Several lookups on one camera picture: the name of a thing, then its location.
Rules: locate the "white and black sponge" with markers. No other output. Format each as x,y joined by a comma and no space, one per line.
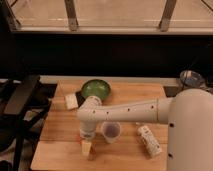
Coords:
74,100

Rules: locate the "white plastic bottle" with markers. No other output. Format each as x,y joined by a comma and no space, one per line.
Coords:
149,140

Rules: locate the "green bowl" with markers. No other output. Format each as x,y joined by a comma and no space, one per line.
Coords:
96,87

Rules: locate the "wooden cutting board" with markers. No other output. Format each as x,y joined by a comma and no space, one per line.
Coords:
59,148

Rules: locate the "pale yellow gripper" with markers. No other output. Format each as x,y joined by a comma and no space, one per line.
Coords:
86,148

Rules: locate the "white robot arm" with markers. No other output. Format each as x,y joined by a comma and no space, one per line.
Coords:
188,115

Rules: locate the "round blue-grey object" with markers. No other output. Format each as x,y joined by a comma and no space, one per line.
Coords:
191,79

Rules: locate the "clear plastic cup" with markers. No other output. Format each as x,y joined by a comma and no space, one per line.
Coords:
111,131

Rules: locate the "black stand frame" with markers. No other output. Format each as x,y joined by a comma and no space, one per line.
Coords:
23,110

